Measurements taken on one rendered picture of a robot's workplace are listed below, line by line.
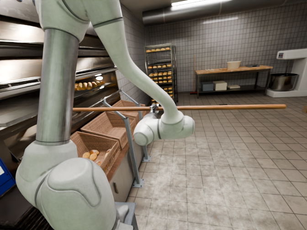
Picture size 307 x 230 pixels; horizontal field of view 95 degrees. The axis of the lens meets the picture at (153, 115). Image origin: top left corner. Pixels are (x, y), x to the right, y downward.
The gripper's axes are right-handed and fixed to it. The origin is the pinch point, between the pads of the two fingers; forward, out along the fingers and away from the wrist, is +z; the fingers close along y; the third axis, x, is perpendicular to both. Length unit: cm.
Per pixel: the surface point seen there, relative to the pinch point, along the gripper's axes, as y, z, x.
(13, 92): -23, -25, -85
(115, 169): 60, 0, -45
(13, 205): 33, -58, -73
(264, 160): 117, 93, 130
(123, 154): 60, 23, -46
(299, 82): 74, 395, 349
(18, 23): -68, 11, -102
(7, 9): -75, 4, -100
